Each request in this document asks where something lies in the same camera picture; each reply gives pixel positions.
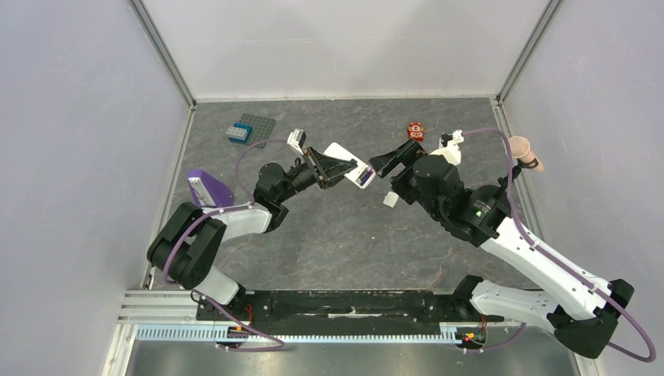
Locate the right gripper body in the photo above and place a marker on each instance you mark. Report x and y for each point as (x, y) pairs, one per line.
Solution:
(410, 157)

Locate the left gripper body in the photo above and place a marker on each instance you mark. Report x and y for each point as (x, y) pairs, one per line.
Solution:
(311, 164)

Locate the black battery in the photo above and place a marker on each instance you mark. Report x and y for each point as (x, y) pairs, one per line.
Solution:
(364, 176)

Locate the blue purple battery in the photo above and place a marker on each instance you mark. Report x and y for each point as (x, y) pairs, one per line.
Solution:
(367, 181)

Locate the white remote control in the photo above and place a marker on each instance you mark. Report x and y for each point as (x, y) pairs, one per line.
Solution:
(338, 151)

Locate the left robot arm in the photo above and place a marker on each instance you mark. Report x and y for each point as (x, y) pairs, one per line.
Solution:
(186, 248)

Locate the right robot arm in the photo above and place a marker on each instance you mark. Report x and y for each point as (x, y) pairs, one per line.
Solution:
(571, 303)

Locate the white battery cover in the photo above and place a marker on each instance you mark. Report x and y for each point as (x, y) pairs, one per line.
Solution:
(391, 199)

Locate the red toy block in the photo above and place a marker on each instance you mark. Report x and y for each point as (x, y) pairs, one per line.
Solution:
(415, 131)

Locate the grey lego baseplate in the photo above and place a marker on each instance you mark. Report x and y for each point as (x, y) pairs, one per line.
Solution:
(261, 127)

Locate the blue lego brick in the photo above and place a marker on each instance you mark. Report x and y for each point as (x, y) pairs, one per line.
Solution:
(239, 133)

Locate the purple stand with white device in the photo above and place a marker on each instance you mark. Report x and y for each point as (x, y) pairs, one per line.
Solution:
(207, 191)

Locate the pink microphone on black stand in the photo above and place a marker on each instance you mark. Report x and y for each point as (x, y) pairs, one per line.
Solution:
(521, 151)

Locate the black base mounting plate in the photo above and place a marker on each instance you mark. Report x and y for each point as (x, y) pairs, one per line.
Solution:
(357, 312)

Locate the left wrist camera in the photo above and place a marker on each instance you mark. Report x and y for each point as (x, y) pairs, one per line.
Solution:
(296, 140)

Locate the white slotted cable duct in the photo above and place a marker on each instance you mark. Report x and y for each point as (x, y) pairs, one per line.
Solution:
(222, 333)

